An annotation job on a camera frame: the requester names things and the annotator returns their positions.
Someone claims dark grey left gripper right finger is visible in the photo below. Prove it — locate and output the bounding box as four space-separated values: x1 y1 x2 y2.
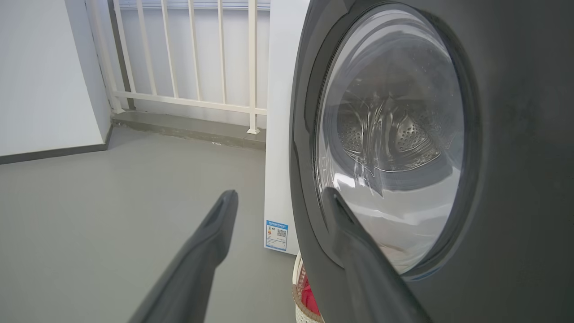
323 188 432 323

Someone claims blue energy label sticker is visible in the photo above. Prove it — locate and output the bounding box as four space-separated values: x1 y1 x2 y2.
265 220 289 252

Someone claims washing machine round door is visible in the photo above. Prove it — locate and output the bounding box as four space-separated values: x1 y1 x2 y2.
289 0 574 323

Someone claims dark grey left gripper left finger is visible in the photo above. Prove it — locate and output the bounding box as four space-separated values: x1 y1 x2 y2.
129 190 239 323

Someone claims stainless steel washing machine drum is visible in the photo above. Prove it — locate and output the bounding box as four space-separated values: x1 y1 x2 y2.
336 90 453 173

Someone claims white metal railing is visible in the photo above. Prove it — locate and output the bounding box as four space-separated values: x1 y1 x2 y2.
85 0 270 135

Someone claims red garment with white stripes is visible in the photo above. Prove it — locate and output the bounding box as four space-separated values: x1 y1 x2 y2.
300 265 321 317

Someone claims cream perforated laundry basket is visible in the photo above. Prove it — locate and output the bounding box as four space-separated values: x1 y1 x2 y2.
292 251 324 323

